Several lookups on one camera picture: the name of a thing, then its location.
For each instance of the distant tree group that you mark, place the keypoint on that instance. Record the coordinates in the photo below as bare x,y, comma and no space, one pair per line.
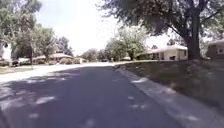
93,54

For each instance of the light green tree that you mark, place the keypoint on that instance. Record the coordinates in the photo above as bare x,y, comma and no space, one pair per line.
128,41

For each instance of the grey asphalt road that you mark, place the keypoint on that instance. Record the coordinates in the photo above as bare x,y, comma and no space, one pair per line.
86,96

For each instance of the row of low houses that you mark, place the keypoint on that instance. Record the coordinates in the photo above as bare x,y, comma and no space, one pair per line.
58,58

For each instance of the pale concrete kerb strip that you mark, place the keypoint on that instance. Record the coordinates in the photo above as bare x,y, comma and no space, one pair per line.
160,91

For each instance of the pale low house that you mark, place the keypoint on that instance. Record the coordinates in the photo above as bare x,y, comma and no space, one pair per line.
170,52

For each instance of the group of green trees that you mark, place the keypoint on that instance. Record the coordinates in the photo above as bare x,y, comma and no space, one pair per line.
50,41

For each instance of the grass verge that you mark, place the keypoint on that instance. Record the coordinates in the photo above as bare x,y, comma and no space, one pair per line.
186,75

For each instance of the huge dark-trunked tree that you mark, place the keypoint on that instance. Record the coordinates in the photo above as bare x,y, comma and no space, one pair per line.
193,40

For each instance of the parked vehicles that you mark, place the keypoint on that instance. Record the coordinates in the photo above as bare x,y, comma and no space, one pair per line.
20,61

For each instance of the pale grass patch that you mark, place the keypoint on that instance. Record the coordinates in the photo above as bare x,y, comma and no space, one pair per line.
13,70

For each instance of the tall leafy tree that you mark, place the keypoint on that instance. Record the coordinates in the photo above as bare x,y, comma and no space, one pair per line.
16,26

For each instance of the red-brown house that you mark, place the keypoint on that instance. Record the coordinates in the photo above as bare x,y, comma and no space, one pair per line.
216,50

